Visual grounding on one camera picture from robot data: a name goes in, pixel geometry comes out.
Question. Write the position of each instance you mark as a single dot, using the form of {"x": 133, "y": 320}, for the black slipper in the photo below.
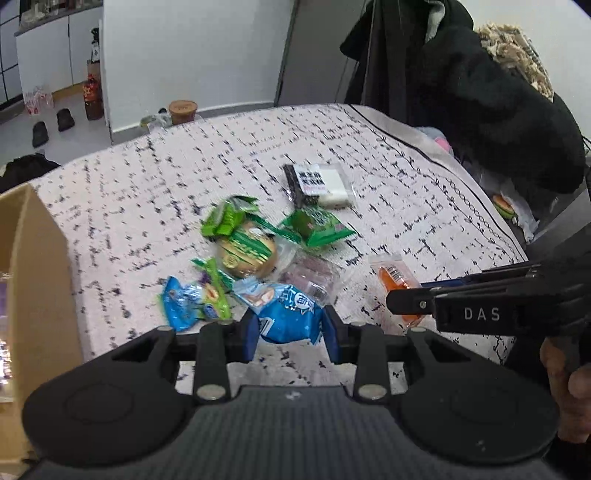
{"x": 65, "y": 120}
{"x": 40, "y": 134}

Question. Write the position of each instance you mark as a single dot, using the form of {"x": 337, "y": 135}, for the white rice cake packet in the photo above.
{"x": 332, "y": 184}

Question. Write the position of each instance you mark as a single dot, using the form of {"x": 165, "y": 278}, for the brown lidded cup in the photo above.
{"x": 183, "y": 112}

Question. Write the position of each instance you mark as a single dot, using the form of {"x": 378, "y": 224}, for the brown cardboard box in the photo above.
{"x": 41, "y": 300}

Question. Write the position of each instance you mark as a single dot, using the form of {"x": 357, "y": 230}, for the white cabinet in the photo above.
{"x": 51, "y": 50}

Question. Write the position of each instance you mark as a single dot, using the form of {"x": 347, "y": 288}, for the person's right hand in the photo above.
{"x": 572, "y": 406}

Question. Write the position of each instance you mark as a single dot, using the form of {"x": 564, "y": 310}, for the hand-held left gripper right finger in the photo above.
{"x": 332, "y": 339}

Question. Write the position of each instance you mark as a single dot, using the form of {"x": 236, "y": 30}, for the white plastic bag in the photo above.
{"x": 524, "y": 217}

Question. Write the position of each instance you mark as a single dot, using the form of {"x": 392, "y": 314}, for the black clothes pile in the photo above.
{"x": 25, "y": 170}

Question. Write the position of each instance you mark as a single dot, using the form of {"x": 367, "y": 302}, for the blue snack packet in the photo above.
{"x": 286, "y": 318}
{"x": 184, "y": 304}

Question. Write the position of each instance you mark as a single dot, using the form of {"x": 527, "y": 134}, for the round cake packet green label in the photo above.
{"x": 247, "y": 251}

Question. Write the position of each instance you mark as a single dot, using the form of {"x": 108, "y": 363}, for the burger toy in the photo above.
{"x": 504, "y": 206}

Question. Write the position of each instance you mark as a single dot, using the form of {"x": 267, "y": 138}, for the dark oil bottle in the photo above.
{"x": 93, "y": 99}

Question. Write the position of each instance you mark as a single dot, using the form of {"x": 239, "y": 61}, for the white black-patterned blanket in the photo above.
{"x": 138, "y": 184}

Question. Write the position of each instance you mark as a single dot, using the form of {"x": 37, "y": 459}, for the green purple snack packet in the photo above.
{"x": 217, "y": 286}

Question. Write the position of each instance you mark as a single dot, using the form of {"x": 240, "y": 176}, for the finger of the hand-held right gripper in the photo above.
{"x": 485, "y": 277}
{"x": 411, "y": 301}

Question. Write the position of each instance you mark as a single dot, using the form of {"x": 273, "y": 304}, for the beige shredded bundle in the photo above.
{"x": 517, "y": 55}

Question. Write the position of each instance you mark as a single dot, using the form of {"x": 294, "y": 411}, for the black spray bottle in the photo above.
{"x": 95, "y": 46}

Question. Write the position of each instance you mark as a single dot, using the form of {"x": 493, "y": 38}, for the orange sausage packet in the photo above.
{"x": 397, "y": 274}

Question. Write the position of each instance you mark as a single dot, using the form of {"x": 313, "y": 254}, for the pink soft item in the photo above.
{"x": 436, "y": 141}

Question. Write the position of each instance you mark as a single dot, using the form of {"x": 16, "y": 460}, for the black fleece coat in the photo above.
{"x": 485, "y": 101}

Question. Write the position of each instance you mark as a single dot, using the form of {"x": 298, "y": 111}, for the clear plastic bag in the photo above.
{"x": 157, "y": 122}

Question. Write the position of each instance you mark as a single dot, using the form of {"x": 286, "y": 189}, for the clear snack packet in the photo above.
{"x": 309, "y": 279}

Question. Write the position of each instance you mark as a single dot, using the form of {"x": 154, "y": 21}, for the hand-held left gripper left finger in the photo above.
{"x": 249, "y": 337}

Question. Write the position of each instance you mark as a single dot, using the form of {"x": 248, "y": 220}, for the pack of water bottles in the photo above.
{"x": 38, "y": 99}

